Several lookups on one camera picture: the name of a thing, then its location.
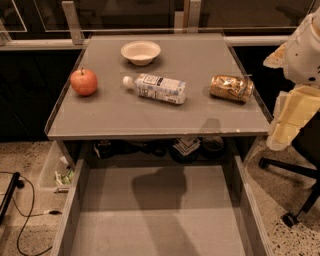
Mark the crushed gold drink can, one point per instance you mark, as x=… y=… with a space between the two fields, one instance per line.
x=232 y=88

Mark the red apple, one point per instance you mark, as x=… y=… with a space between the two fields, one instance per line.
x=84 y=82

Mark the black bar on floor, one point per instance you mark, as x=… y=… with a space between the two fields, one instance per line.
x=14 y=183

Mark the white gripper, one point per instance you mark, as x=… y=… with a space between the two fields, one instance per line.
x=302 y=56

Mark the grey open top drawer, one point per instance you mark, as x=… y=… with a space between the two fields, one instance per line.
x=139 y=206

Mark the grey cabinet table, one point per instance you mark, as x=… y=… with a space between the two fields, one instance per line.
x=114 y=112

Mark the metal railing post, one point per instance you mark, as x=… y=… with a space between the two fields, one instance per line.
x=73 y=22

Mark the white paper bowl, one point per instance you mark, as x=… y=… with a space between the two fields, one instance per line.
x=140 y=53

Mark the dark clutter under table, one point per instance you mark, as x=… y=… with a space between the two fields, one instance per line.
x=181 y=150

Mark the clear plastic storage bin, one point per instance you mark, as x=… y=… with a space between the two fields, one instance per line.
x=56 y=174

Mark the clear plastic water bottle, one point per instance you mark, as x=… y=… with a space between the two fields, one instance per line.
x=157 y=87

